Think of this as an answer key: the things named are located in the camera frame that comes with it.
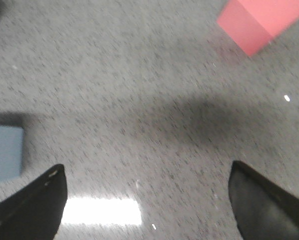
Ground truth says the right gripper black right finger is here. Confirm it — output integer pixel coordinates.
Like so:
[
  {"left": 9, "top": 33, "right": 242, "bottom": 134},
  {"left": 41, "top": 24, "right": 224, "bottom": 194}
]
[{"left": 228, "top": 160, "right": 299, "bottom": 240}]

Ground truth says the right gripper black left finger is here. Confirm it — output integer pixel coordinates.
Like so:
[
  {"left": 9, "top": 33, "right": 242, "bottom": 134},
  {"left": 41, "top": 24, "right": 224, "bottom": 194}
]
[{"left": 0, "top": 164, "right": 68, "bottom": 240}]

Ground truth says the light blue foam cube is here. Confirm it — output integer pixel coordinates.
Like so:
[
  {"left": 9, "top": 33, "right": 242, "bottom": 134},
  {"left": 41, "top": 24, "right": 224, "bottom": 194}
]
[{"left": 0, "top": 125, "right": 24, "bottom": 182}]

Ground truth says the red foam cube front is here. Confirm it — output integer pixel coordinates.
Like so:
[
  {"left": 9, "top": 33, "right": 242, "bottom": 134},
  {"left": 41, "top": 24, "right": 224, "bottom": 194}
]
[{"left": 217, "top": 0, "right": 299, "bottom": 56}]

